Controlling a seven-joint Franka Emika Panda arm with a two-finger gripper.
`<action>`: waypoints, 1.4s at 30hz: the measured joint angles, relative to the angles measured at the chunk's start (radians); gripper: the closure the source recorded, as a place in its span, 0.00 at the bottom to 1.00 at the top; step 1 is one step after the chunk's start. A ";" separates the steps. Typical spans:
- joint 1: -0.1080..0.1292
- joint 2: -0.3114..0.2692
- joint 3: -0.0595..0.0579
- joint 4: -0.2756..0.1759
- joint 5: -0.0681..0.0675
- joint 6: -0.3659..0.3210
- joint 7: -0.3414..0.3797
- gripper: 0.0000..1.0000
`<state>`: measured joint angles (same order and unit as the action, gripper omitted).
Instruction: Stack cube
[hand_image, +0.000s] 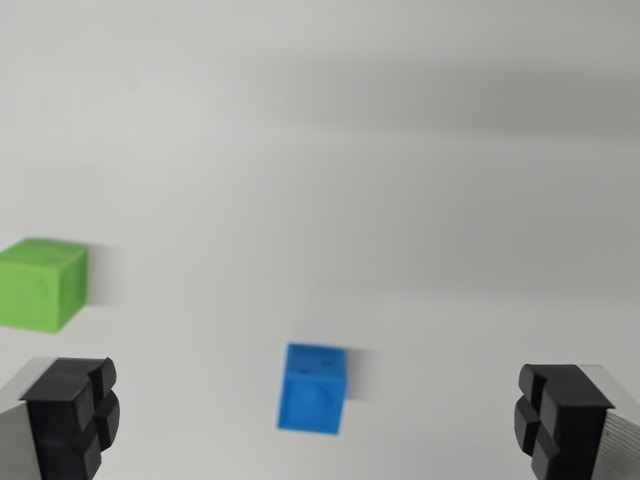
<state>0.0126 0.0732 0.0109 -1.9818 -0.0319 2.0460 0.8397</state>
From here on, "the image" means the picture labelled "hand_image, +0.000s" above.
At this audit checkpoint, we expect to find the black-tipped silver gripper left finger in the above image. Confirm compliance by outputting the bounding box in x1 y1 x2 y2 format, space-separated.
0 355 122 480

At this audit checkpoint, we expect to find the black-tipped silver gripper right finger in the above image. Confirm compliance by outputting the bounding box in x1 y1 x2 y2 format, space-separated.
512 363 640 480

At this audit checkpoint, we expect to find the blue cube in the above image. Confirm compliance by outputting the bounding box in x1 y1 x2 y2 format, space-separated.
277 342 348 437

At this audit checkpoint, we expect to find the green cube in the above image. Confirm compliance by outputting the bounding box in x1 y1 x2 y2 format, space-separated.
0 237 89 335

